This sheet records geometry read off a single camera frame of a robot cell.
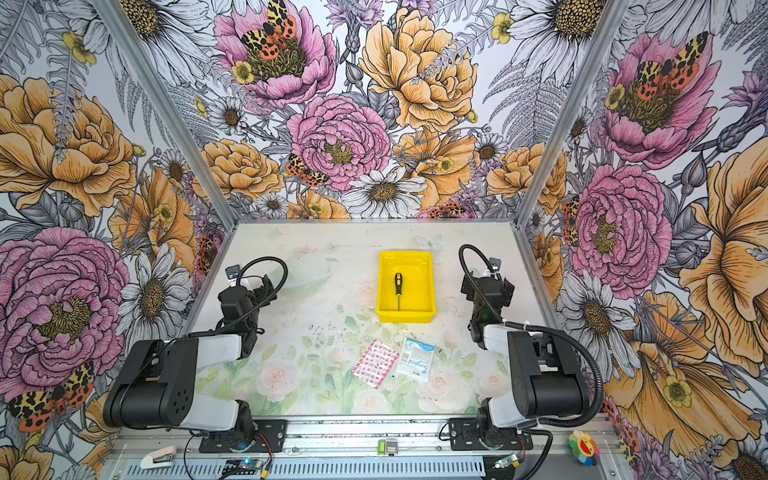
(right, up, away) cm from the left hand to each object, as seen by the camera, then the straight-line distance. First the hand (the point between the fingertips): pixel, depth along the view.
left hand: (253, 287), depth 92 cm
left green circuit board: (+7, -39, -21) cm, 45 cm away
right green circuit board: (+69, -38, -21) cm, 82 cm away
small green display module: (+41, -34, -22) cm, 58 cm away
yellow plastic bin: (+50, -5, +8) cm, 51 cm away
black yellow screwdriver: (+44, 0, +10) cm, 45 cm away
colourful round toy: (+87, -35, -21) cm, 96 cm away
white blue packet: (+49, -20, -5) cm, 53 cm away
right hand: (+71, +1, +1) cm, 71 cm away
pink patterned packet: (+37, -21, -6) cm, 43 cm away
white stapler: (-11, -36, -22) cm, 44 cm away
